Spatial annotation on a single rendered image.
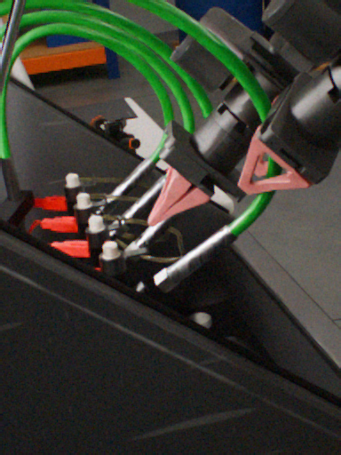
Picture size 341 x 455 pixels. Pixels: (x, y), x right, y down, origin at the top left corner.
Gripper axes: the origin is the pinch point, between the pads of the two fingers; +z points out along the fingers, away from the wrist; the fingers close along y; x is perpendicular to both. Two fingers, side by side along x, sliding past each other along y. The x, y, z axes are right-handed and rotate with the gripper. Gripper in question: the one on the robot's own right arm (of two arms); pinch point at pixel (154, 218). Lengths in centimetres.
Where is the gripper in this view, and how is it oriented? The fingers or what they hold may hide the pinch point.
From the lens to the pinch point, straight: 95.0
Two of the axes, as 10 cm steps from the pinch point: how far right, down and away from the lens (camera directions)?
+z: -6.3, 7.1, 3.1
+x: 0.2, 4.1, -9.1
